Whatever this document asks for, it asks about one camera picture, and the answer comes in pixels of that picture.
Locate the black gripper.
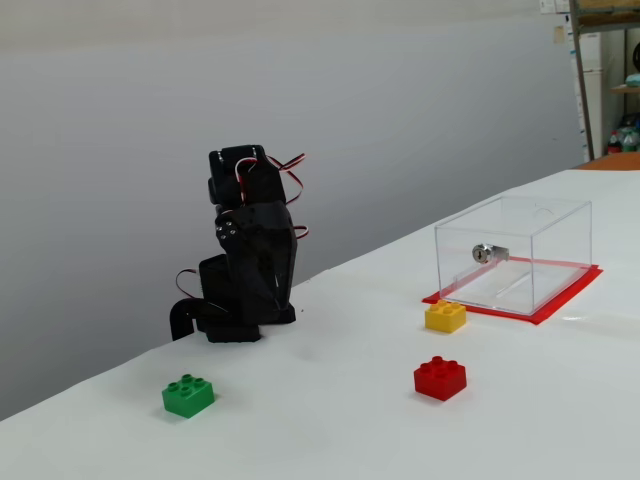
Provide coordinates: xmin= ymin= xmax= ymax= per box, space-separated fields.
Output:
xmin=214 ymin=200 xmax=301 ymax=322

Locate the green lego brick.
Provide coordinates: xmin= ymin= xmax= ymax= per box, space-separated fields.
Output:
xmin=160 ymin=372 xmax=217 ymax=421

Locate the yellow lego brick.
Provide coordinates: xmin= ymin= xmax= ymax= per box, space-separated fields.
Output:
xmin=424 ymin=298 xmax=468 ymax=335

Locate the red lego brick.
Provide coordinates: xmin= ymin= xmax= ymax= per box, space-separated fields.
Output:
xmin=412 ymin=355 xmax=469 ymax=403

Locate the silver box lock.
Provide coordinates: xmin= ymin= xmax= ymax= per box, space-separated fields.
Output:
xmin=471 ymin=242 xmax=511 ymax=265

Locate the transparent plastic box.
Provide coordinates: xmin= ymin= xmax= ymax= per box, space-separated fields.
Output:
xmin=433 ymin=194 xmax=594 ymax=318

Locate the red tape square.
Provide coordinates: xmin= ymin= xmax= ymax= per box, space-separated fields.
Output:
xmin=421 ymin=255 xmax=605 ymax=329

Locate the orange table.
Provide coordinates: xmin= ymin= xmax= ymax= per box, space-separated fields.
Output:
xmin=574 ymin=151 xmax=640 ymax=172

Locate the metal shelf rack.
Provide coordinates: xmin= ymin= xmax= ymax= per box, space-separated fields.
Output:
xmin=568 ymin=0 xmax=640 ymax=162

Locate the green plastic bottle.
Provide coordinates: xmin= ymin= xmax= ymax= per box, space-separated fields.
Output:
xmin=619 ymin=114 xmax=640 ymax=154

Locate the red white base servo cable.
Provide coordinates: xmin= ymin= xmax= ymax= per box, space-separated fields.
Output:
xmin=175 ymin=268 xmax=203 ymax=302

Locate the red white arm servo cable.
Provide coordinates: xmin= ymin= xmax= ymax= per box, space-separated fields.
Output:
xmin=234 ymin=153 xmax=307 ymax=207

